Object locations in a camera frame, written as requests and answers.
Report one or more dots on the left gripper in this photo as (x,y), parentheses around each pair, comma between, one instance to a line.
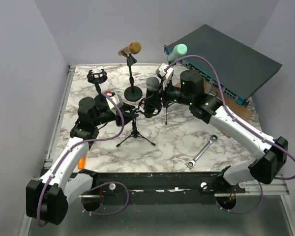
(128,116)

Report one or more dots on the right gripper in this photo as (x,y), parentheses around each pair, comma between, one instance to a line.
(163,93)

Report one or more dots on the black silver-grille microphone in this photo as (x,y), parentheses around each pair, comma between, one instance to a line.
(152,103)

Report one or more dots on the black round-base shock-mount stand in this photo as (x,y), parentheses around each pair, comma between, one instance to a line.
(97,79)

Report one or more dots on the orange microphone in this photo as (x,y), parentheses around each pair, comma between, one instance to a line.
(81,163)

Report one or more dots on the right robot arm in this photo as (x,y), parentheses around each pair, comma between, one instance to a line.
(269,154)

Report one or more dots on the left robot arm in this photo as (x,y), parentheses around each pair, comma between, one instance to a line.
(71,147)

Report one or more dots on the black tall tripod stand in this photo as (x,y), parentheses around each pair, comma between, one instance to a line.
(166,113)

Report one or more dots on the black round-base clip stand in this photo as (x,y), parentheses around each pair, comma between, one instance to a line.
(132,93)

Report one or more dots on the mint green microphone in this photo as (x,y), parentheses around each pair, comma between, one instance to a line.
(178,51)

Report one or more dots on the gold microphone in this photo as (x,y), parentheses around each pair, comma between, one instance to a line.
(133,48)

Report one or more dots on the silver ratchet wrench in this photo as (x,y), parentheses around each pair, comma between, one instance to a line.
(192,163)

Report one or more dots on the wooden board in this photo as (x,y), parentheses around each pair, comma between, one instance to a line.
(239,110)

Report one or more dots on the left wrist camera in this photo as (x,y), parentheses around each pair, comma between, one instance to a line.
(116,98)

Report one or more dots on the black front mounting rail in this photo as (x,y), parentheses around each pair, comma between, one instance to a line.
(116,189)

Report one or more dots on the teal network switch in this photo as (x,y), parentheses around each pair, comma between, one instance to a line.
(238,69)

